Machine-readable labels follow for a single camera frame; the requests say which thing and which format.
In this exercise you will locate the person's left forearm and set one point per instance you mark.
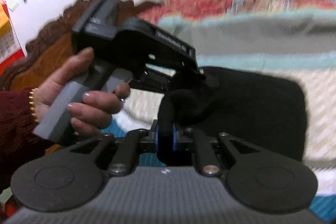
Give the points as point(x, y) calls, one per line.
point(15, 129)

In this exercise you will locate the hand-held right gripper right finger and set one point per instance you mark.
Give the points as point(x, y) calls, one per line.
point(174, 134)

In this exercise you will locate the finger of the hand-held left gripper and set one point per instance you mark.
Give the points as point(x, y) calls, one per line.
point(194, 77)

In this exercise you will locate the red wall calendar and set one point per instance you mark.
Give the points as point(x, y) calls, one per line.
point(6, 32)

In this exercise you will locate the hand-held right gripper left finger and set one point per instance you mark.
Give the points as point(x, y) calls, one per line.
point(157, 134)

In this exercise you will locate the carved wooden headboard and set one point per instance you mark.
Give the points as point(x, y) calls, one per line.
point(52, 50)

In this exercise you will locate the person's left hand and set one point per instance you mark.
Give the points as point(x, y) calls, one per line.
point(76, 98)

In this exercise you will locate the red floral quilt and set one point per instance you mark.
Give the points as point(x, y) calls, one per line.
point(210, 5)

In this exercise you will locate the chevron striped bedsheet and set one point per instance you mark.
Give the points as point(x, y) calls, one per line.
point(262, 40)

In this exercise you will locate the black pants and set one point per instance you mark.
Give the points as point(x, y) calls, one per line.
point(249, 113)

